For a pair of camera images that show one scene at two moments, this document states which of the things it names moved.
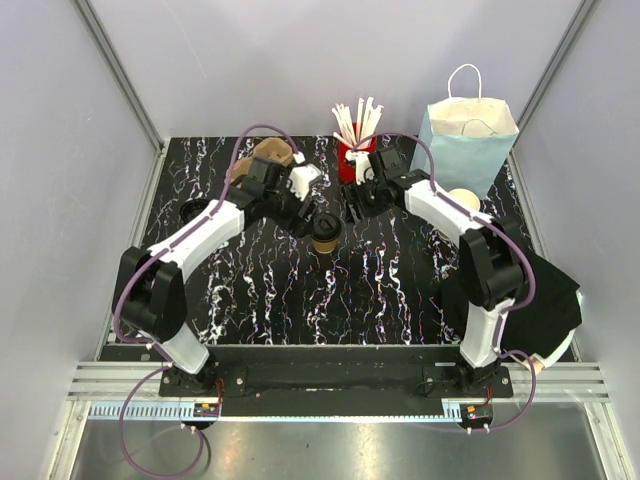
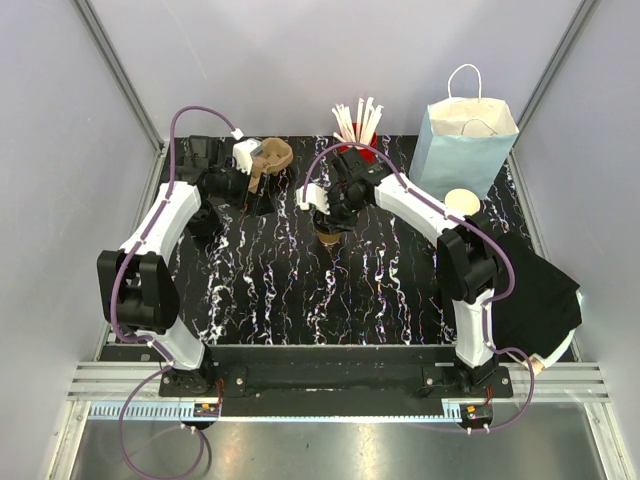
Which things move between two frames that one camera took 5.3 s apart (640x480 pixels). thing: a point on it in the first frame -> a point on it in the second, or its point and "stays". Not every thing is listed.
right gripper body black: [369, 198] -> [343, 208]
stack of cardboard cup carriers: [277, 149] stays
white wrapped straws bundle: [366, 123] stays
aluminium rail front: [130, 391] stays
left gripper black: [302, 226] -> [261, 201]
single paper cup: [325, 247] -> [329, 238]
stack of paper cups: [465, 197] stays
